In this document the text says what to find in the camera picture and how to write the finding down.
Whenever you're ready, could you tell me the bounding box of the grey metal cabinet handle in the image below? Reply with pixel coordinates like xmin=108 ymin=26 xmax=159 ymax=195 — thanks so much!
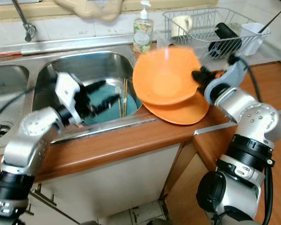
xmin=32 ymin=184 xmax=58 ymax=208

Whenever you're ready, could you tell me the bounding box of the black insulated bottle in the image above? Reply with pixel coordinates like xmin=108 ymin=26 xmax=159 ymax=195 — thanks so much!
xmin=214 ymin=22 xmax=243 ymax=42

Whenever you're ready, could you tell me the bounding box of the metal wire dish rack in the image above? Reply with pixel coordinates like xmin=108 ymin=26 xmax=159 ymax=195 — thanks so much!
xmin=163 ymin=7 xmax=271 ymax=60

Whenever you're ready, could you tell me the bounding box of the orange cord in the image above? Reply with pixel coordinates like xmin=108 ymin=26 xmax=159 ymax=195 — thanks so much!
xmin=0 ymin=52 xmax=20 ymax=59

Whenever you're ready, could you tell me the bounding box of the white drainer tray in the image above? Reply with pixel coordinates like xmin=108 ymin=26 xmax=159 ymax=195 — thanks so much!
xmin=159 ymin=40 xmax=274 ymax=67

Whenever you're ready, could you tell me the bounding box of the white cabinet door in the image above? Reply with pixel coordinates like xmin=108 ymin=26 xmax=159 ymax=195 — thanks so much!
xmin=34 ymin=142 xmax=182 ymax=225

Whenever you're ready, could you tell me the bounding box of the orange plastic bowl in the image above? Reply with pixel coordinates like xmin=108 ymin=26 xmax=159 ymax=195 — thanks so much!
xmin=132 ymin=45 xmax=203 ymax=106

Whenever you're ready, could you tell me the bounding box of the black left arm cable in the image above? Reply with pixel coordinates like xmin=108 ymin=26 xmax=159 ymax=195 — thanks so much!
xmin=0 ymin=86 xmax=62 ymax=127

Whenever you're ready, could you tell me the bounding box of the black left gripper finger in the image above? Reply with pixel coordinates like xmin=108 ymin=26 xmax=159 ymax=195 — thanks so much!
xmin=94 ymin=94 xmax=122 ymax=116
xmin=84 ymin=80 xmax=108 ymax=96

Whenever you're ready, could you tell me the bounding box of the thin dark utensil stick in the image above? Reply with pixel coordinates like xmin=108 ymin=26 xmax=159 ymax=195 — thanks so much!
xmin=259 ymin=4 xmax=281 ymax=33

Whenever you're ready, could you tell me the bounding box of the floral hand soap pump bottle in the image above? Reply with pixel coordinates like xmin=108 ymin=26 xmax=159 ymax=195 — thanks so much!
xmin=133 ymin=0 xmax=155 ymax=53

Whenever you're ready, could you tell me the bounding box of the chrome sink faucet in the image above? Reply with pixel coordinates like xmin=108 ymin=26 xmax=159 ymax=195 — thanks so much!
xmin=12 ymin=0 xmax=37 ymax=43

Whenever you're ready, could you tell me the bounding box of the cream mug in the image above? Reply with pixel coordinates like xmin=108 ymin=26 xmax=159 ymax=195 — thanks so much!
xmin=171 ymin=15 xmax=194 ymax=38

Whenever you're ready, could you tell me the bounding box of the silver metal fork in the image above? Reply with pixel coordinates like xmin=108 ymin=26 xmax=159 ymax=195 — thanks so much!
xmin=115 ymin=85 xmax=121 ymax=119

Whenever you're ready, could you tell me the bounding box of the black cylinder with knob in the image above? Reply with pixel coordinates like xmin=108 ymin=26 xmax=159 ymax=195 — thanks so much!
xmin=207 ymin=40 xmax=243 ymax=58

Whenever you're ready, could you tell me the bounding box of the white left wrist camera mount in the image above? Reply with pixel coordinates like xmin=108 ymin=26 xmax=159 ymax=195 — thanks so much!
xmin=55 ymin=72 xmax=83 ymax=112

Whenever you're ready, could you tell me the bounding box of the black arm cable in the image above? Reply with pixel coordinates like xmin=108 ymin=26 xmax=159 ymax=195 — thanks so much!
xmin=229 ymin=54 xmax=275 ymax=225
xmin=0 ymin=86 xmax=62 ymax=127

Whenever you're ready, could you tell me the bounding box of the stainless steel double sink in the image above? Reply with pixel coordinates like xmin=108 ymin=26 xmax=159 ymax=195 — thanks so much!
xmin=0 ymin=35 xmax=154 ymax=151

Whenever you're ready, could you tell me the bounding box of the beige plastic container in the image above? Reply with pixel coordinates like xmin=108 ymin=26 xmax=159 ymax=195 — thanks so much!
xmin=54 ymin=0 xmax=125 ymax=20

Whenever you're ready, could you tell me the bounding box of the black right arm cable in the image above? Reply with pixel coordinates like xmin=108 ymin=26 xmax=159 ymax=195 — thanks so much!
xmin=229 ymin=54 xmax=275 ymax=225

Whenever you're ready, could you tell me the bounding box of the orange plastic plate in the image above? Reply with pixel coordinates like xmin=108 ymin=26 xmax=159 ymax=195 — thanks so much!
xmin=143 ymin=93 xmax=210 ymax=126

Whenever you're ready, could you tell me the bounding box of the white plastic cutlery holder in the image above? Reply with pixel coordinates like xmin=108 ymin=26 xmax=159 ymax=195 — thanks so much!
xmin=240 ymin=22 xmax=271 ymax=56

